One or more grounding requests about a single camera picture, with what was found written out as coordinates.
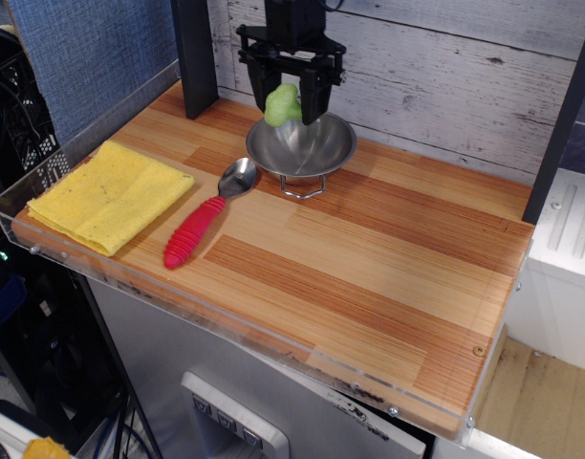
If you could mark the yellow folded cloth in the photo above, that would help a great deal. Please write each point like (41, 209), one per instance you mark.
(106, 202)

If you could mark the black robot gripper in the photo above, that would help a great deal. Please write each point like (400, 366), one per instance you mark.
(293, 42)

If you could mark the white ribbed side unit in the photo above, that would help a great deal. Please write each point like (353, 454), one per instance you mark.
(546, 309)

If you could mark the clear acrylic table guard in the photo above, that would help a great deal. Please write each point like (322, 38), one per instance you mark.
(386, 280)

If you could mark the small silver metal pot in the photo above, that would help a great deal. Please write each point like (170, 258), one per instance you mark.
(300, 157)

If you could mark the black vertical post left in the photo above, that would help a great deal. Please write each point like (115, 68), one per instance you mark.
(196, 56)

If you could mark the black vertical post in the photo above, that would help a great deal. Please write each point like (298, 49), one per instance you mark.
(196, 56)
(558, 141)

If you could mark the black vertical post right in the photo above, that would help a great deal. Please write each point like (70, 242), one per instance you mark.
(558, 141)

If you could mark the black plastic crate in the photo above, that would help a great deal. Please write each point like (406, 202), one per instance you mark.
(27, 135)

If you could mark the green toy mushroom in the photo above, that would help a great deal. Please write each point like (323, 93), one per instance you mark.
(282, 105)

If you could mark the red handled metal spoon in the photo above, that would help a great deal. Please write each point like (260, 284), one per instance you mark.
(238, 179)

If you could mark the stainless steel appliance front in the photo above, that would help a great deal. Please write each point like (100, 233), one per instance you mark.
(157, 349)

